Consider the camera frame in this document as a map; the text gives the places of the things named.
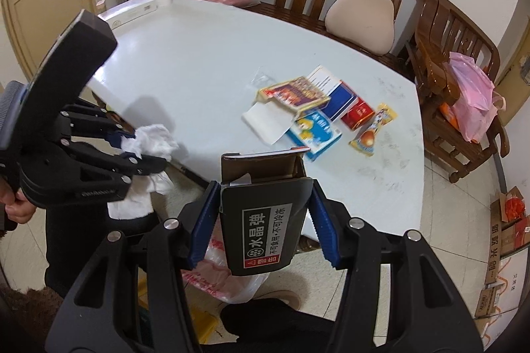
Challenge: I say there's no person's left hand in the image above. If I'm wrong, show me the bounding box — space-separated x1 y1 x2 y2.
0 178 37 224

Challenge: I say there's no black crystal bead box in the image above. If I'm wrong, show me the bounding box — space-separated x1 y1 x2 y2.
219 147 313 277

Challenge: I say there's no purple gold card box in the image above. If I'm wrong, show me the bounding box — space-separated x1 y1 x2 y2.
256 77 331 119

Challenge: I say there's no white tissue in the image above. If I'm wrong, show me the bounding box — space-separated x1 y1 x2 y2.
107 123 180 221

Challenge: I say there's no pink plastic bag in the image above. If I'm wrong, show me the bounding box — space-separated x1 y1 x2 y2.
448 51 506 143

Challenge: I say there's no long white box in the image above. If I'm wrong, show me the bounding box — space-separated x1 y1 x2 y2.
99 0 158 30

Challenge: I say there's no clear plastic wrapper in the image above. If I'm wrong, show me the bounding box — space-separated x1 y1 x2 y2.
250 68 278 90

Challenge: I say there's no white blue flat box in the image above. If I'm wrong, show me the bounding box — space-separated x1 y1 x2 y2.
307 65 358 121

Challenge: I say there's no wooden armchair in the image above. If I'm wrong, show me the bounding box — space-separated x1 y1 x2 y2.
407 0 511 184

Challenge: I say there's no yellow snack wrapper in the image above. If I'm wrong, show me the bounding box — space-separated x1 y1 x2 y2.
348 103 398 156

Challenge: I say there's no cardboard boxes stack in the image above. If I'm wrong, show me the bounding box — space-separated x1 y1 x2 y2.
475 187 529 319

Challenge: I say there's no red cigarette box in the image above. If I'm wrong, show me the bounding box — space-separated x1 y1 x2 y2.
341 97 375 130

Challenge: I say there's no beige cushion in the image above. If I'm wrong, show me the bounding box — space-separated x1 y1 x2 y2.
324 0 395 56

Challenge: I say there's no blue white medicine box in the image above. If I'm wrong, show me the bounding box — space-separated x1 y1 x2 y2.
287 110 342 161

